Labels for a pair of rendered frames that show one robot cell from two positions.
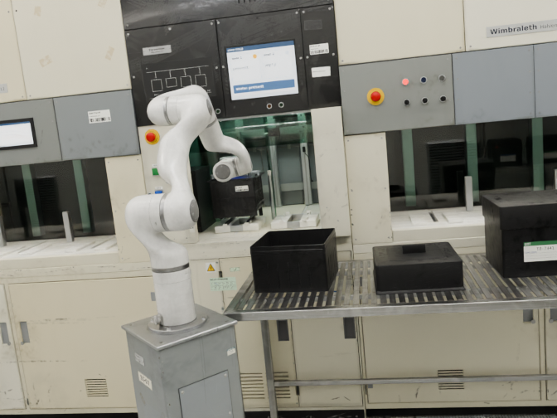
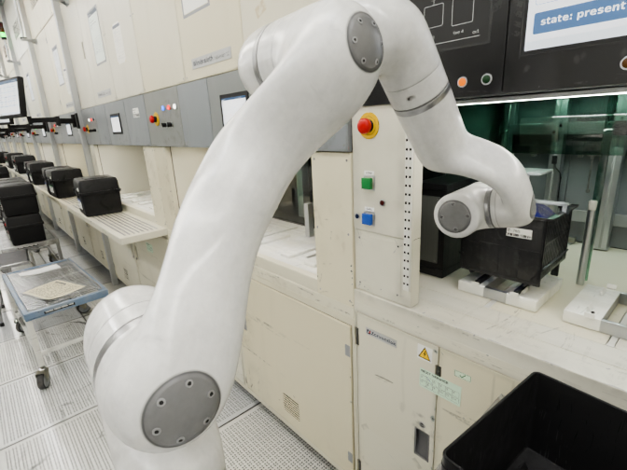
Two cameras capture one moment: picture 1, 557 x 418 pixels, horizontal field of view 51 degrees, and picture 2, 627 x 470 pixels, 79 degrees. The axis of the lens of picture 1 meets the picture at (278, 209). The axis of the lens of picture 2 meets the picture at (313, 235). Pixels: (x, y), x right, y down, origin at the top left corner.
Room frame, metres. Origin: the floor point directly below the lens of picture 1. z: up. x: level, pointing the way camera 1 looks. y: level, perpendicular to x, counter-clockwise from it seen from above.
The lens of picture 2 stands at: (1.63, -0.02, 1.37)
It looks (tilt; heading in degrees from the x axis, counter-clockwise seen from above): 16 degrees down; 39
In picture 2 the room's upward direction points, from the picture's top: 3 degrees counter-clockwise
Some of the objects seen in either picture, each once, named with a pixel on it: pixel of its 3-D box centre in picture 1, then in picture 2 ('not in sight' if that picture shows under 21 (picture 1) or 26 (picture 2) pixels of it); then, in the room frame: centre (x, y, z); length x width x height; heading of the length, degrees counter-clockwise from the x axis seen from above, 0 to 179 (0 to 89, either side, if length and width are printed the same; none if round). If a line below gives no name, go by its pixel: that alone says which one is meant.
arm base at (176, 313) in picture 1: (174, 295); not in sight; (1.80, 0.36, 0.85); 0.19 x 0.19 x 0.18
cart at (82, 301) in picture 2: not in sight; (62, 311); (2.34, 2.77, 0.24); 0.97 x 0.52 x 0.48; 83
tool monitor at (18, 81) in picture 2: not in sight; (37, 104); (2.72, 3.51, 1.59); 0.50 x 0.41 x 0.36; 171
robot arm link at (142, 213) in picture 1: (157, 231); (154, 387); (1.80, 0.39, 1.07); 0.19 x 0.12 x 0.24; 75
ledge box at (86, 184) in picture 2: not in sight; (97, 194); (2.79, 2.98, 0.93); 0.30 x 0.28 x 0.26; 78
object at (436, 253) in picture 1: (414, 262); not in sight; (2.00, -0.47, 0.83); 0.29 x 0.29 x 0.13; 82
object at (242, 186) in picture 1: (237, 189); (515, 227); (2.77, 0.19, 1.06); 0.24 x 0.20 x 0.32; 81
